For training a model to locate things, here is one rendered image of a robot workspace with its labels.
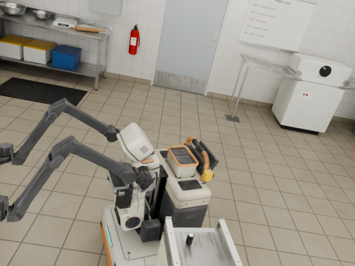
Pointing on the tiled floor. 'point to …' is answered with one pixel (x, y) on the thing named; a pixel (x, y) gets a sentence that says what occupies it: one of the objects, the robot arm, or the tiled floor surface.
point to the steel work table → (93, 71)
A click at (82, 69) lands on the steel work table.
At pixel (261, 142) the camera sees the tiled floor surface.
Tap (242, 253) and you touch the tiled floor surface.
